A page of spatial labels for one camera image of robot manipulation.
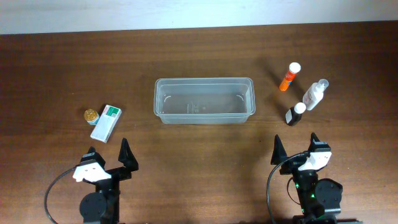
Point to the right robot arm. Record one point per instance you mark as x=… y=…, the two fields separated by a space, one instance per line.
x=319 y=199

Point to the white spray bottle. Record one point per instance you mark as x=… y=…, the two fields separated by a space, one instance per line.
x=315 y=94

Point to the small jar gold lid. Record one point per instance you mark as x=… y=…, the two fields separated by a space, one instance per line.
x=91 y=116

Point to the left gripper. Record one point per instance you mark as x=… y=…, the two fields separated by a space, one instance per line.
x=129 y=162

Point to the white green medicine box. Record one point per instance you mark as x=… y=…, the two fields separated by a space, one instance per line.
x=106 y=123

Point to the clear plastic container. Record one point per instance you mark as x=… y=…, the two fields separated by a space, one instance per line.
x=204 y=100

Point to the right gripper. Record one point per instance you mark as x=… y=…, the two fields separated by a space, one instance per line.
x=279 y=153

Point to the dark bottle white cap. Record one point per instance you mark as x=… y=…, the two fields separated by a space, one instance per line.
x=294 y=114

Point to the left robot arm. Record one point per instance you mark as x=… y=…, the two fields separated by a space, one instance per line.
x=102 y=205

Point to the orange tube white cap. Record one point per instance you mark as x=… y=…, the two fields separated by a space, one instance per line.
x=294 y=69

